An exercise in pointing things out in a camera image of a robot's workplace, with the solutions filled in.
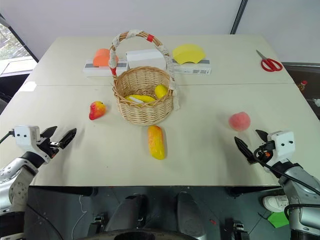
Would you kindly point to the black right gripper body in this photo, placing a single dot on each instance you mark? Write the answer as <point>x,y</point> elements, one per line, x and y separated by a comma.
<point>262,153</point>

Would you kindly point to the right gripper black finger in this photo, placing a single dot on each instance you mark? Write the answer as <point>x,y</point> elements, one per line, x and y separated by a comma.
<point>262,135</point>
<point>245,150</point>

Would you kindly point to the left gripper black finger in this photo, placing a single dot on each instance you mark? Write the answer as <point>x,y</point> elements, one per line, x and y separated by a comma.
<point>48,132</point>
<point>67,138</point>

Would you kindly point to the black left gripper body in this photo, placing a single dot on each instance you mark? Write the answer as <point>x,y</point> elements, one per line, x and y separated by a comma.
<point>51,148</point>

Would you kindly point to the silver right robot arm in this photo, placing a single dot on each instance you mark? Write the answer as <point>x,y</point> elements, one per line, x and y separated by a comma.
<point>301,181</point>

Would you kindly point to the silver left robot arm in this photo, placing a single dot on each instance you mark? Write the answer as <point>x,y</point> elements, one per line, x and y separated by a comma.
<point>15,176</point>

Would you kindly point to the pink peach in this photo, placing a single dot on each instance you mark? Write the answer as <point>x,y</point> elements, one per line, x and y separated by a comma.
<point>239,121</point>

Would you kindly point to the red yellow mango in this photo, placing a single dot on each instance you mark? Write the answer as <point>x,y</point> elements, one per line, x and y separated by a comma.
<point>97,110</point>

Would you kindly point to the white shoe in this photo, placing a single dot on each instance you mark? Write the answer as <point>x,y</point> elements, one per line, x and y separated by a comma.
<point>273,203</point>

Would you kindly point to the small red yellow figurine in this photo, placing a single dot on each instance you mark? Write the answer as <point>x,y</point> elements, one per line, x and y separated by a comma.
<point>303,85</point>

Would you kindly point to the green paper sheet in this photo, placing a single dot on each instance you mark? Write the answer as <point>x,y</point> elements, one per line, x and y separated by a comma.
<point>278,220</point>

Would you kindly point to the flat white box grey stripe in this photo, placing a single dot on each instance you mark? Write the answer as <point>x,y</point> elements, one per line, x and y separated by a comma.
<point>100,72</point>

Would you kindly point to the dark rounded shape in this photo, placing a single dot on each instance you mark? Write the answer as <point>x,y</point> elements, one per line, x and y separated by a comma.
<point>191,215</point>

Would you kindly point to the yellow banana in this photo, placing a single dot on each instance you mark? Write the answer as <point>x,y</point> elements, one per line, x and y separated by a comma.
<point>143,98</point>

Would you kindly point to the orange foam block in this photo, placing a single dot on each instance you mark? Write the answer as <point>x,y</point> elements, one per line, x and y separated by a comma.
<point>101,58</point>

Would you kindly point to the long yellow orange mango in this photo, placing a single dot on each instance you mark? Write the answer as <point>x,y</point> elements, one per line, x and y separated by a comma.
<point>156,143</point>

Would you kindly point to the yellow lemon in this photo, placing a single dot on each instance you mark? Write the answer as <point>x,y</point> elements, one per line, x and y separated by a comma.
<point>161,91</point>

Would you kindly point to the yellow curved foam block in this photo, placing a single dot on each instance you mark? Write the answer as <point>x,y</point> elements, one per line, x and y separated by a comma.
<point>187,53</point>

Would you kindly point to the tall plain white box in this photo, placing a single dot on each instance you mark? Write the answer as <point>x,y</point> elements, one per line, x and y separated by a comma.
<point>145,58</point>

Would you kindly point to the black diagonal pole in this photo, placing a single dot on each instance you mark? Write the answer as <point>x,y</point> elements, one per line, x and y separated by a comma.
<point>237,17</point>

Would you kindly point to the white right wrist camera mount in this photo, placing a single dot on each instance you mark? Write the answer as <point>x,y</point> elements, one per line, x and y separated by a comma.
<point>283,145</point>

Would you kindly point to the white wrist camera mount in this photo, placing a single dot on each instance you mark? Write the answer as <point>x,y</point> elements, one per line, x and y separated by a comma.
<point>25,136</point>
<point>283,145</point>

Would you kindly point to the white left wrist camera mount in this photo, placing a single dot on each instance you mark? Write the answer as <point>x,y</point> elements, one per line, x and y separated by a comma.
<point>25,136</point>

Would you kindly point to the black window frame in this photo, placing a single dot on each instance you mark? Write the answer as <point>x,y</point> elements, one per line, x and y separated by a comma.
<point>22,42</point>

